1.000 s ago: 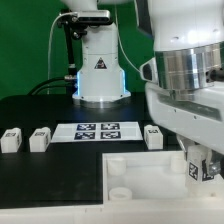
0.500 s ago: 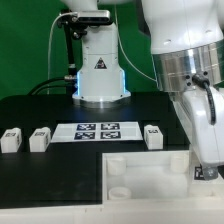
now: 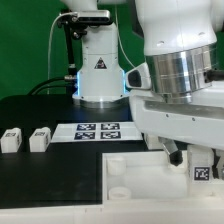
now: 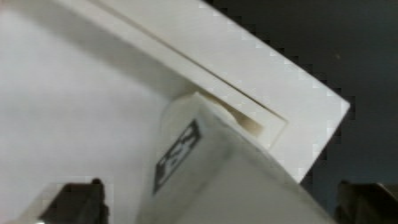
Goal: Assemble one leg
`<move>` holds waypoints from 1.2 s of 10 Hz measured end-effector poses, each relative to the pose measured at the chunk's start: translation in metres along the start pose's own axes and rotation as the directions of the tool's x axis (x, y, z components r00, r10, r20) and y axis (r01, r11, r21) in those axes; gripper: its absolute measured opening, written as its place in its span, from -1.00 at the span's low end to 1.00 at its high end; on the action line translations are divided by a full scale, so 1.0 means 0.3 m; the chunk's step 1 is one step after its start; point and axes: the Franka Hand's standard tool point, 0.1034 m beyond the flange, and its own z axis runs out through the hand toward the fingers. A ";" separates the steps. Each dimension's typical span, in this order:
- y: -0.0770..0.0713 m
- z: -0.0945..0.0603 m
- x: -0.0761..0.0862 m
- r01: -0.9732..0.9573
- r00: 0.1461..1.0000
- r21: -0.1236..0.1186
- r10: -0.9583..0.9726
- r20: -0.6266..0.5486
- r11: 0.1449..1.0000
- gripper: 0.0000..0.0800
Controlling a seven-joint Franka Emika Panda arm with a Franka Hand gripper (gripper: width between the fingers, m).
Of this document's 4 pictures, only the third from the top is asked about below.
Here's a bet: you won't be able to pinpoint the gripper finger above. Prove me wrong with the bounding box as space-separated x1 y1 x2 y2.
215 150 224 180

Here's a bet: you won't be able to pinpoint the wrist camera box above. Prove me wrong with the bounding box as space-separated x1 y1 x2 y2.
125 62 152 90

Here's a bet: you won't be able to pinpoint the white square table top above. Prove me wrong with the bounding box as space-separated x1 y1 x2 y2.
102 151 224 201

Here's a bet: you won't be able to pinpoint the white sheet with fiducial tags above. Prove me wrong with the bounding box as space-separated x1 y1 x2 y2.
51 122 142 143

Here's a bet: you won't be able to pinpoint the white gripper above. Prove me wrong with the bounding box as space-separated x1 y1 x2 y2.
129 84 224 166

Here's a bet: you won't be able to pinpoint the white camera cable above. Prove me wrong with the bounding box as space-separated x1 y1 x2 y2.
46 11 78 95

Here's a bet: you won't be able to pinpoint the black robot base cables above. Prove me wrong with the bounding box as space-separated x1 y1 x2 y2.
27 75 78 96

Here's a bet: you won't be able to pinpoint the silver depth camera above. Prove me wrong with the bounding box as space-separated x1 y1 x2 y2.
77 10 111 26

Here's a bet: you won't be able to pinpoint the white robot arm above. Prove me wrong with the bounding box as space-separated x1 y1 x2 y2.
62 0 224 174

